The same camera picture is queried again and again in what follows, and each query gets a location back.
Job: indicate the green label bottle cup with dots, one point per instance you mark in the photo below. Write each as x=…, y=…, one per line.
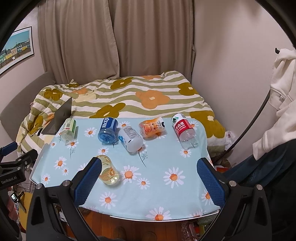
x=68, y=131

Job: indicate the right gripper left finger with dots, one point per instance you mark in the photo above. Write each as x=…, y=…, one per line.
x=43, y=221

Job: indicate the cream hoodie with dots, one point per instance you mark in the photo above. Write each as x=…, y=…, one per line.
x=282, y=98

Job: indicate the framed building picture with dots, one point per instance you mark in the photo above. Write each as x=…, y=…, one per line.
x=18, y=47

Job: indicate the beige curtain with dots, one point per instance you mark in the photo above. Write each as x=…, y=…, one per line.
x=89, y=40

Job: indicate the yellow vitamin drink bottle cup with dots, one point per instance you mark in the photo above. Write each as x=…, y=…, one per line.
x=109, y=175

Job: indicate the orange peach bottle cup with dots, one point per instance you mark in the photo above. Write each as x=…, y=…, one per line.
x=149, y=128

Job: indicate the dark grey laptop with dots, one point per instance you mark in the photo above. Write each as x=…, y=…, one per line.
x=60, y=115

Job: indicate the daisy print blue tablecloth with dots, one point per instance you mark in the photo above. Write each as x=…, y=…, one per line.
x=158, y=183

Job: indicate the striped floral quilt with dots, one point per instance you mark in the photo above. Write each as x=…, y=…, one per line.
x=129, y=97

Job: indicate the white blue label bottle cup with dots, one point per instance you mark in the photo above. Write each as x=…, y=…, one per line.
x=130, y=139

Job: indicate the grey bed headboard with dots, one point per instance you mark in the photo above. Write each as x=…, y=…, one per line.
x=19, y=107

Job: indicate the red label clear bottle cup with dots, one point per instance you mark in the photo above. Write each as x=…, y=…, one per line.
x=185, y=132

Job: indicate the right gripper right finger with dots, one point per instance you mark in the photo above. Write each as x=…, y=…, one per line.
x=244, y=213

